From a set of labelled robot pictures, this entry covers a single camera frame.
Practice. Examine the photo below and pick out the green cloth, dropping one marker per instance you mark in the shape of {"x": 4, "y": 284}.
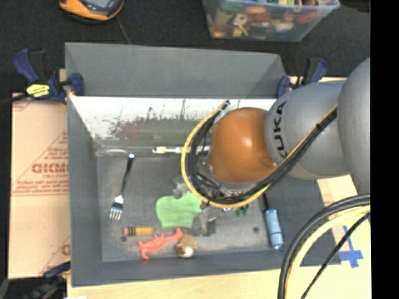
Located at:
{"x": 177, "y": 210}

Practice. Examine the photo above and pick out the brown and white toy animal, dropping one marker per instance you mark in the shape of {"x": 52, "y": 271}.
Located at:
{"x": 186, "y": 248}

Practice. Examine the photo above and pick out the small grey toy figure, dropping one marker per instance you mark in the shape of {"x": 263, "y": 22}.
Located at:
{"x": 179, "y": 188}

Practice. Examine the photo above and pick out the orange toy lizard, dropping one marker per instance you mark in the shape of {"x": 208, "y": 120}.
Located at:
{"x": 156, "y": 244}

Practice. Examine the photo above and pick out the yellow pencil stub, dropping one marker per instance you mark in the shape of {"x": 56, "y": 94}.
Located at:
{"x": 141, "y": 230}

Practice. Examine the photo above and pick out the blue cylinder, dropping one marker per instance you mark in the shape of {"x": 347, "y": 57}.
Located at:
{"x": 274, "y": 229}

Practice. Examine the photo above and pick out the grey metal bin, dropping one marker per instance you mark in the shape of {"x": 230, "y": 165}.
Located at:
{"x": 174, "y": 70}

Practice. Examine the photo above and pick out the brown cardboard board red print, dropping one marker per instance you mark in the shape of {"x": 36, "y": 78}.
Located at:
{"x": 37, "y": 154}

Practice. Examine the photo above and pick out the black cylinder on white bracket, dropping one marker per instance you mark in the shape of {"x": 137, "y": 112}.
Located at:
{"x": 265, "y": 202}

